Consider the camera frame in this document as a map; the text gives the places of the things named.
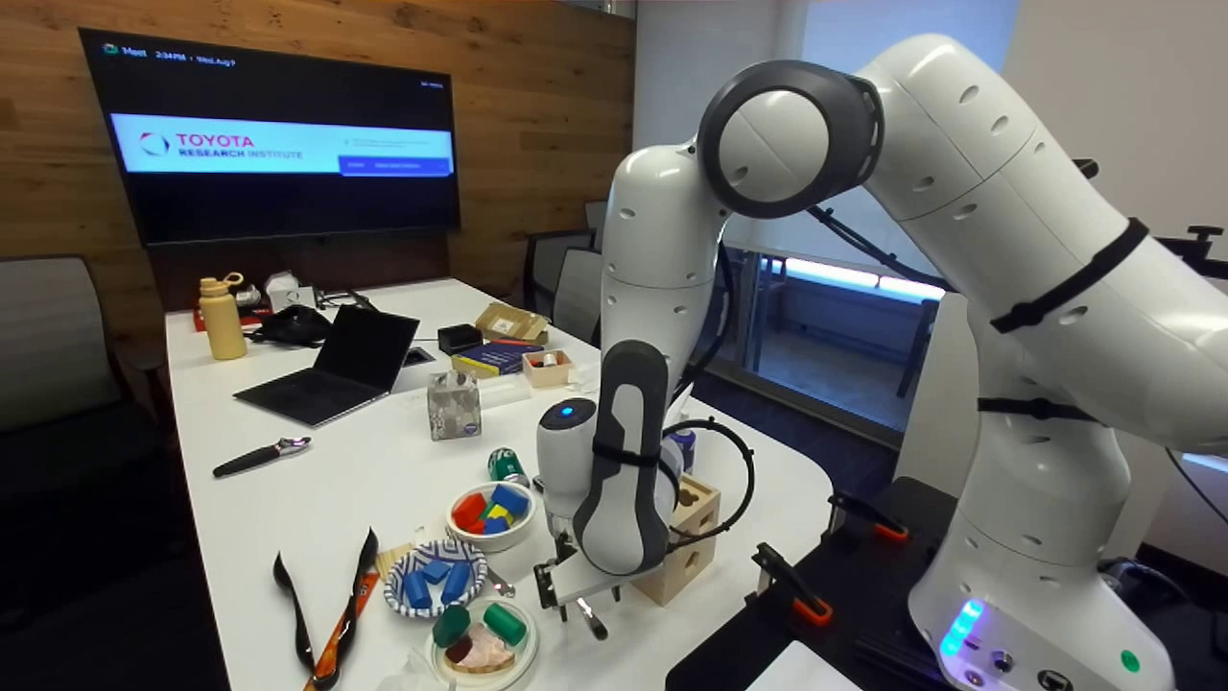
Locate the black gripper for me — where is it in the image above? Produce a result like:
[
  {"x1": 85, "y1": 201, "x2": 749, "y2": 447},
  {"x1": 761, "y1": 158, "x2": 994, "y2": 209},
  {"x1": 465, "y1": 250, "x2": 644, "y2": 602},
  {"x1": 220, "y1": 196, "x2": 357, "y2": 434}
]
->
[{"x1": 529, "y1": 529, "x2": 633, "y2": 633}]

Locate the white bowl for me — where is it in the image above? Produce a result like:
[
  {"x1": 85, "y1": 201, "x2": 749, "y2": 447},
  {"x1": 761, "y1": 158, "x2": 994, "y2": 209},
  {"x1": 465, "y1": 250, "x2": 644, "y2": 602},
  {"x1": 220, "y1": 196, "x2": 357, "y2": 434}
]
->
[{"x1": 440, "y1": 476, "x2": 536, "y2": 556}]

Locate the green cylinder block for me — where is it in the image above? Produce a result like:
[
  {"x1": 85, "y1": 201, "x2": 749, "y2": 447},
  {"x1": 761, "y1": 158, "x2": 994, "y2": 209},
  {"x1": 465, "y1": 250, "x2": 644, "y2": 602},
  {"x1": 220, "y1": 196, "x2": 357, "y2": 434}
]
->
[{"x1": 481, "y1": 598, "x2": 529, "y2": 648}]

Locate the blue cylinder block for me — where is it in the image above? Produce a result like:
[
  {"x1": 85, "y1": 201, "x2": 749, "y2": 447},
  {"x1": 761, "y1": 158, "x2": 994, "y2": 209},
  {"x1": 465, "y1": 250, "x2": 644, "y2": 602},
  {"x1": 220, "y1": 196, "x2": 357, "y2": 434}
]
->
[{"x1": 433, "y1": 556, "x2": 481, "y2": 608}]

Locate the dark green octagon block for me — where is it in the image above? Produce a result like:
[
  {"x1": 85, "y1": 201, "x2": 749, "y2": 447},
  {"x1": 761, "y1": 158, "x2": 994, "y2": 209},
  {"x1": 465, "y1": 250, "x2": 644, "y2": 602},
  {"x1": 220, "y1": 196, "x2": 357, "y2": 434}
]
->
[{"x1": 428, "y1": 602, "x2": 470, "y2": 648}]

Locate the blue patterned paper plate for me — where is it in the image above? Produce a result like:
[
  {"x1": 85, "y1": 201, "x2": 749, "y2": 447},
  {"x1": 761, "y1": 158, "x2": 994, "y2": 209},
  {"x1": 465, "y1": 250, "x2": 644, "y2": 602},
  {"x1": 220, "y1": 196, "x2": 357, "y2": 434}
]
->
[{"x1": 381, "y1": 535, "x2": 493, "y2": 627}]

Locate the wooden shape sorter box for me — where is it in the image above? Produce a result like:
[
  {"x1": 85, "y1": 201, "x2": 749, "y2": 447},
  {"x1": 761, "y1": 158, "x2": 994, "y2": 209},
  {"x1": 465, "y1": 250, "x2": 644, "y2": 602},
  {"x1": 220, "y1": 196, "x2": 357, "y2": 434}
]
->
[{"x1": 626, "y1": 473, "x2": 724, "y2": 608}]

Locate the green soda can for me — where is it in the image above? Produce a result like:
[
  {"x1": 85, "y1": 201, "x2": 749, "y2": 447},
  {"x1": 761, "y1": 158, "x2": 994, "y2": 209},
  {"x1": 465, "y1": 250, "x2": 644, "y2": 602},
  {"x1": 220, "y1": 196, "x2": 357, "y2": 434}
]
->
[{"x1": 483, "y1": 447, "x2": 529, "y2": 489}]

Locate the grey cube holder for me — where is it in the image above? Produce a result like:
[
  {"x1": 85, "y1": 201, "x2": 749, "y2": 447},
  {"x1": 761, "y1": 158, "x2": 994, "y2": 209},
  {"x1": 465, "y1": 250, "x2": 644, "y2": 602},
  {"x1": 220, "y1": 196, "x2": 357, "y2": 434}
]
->
[{"x1": 422, "y1": 374, "x2": 488, "y2": 447}]

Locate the small wooden box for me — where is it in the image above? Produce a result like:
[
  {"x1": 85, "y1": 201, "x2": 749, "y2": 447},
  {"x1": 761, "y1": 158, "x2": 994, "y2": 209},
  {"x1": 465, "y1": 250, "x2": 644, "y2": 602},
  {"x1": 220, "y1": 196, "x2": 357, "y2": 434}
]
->
[{"x1": 519, "y1": 347, "x2": 577, "y2": 393}]

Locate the black orange clamp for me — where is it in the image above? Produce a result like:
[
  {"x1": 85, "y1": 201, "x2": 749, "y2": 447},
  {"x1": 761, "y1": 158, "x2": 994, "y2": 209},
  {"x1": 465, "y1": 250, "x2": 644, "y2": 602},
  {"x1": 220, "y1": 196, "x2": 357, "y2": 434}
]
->
[
  {"x1": 749, "y1": 542, "x2": 836, "y2": 629},
  {"x1": 825, "y1": 492, "x2": 912, "y2": 553}
]

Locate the blue book stack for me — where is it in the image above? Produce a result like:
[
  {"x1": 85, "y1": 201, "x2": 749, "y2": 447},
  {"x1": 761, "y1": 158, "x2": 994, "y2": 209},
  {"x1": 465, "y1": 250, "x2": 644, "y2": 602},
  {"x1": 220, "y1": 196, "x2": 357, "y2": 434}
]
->
[{"x1": 447, "y1": 343, "x2": 529, "y2": 382}]

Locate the cardboard box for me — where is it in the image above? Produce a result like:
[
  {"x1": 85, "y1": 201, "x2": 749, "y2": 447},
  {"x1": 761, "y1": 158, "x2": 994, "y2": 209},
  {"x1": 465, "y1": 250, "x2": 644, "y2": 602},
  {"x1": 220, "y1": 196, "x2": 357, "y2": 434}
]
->
[{"x1": 470, "y1": 301, "x2": 552, "y2": 350}]

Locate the small black box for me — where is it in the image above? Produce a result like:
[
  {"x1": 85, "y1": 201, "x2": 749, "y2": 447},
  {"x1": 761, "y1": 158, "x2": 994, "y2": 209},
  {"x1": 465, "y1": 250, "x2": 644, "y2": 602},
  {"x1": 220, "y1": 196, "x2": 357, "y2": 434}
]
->
[{"x1": 433, "y1": 323, "x2": 483, "y2": 357}]

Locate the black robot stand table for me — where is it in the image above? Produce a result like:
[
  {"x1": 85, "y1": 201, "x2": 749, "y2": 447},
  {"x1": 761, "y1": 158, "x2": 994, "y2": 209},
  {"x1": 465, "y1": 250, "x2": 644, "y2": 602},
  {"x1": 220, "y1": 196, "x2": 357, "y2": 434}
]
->
[{"x1": 665, "y1": 476, "x2": 1228, "y2": 691}]

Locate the black laptop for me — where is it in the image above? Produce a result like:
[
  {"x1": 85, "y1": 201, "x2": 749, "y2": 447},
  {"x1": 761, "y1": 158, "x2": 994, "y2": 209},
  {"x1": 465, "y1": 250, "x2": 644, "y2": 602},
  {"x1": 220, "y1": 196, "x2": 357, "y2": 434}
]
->
[{"x1": 229, "y1": 305, "x2": 422, "y2": 430}]

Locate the black pen tool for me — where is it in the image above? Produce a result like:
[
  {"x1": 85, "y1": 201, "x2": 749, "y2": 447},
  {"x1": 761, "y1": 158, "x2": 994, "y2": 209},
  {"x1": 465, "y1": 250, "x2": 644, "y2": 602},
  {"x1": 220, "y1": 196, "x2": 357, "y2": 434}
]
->
[{"x1": 209, "y1": 434, "x2": 313, "y2": 483}]

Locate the black pouch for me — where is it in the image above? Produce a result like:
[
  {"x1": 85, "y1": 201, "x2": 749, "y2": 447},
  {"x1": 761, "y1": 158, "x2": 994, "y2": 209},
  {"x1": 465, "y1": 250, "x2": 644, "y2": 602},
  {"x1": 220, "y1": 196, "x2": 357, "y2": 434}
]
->
[{"x1": 247, "y1": 305, "x2": 336, "y2": 350}]

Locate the yellow water bottle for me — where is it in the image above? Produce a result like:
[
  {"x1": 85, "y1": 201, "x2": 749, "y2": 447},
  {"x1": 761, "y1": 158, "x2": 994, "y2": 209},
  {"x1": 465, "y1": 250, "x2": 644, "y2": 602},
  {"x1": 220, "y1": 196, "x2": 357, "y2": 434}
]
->
[{"x1": 190, "y1": 268, "x2": 248, "y2": 364}]

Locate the wall mounted tv screen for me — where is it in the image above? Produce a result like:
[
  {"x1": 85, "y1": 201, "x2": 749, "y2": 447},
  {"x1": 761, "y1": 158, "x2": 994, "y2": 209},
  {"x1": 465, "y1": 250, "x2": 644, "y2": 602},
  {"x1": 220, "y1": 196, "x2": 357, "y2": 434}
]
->
[{"x1": 75, "y1": 27, "x2": 465, "y2": 250}]

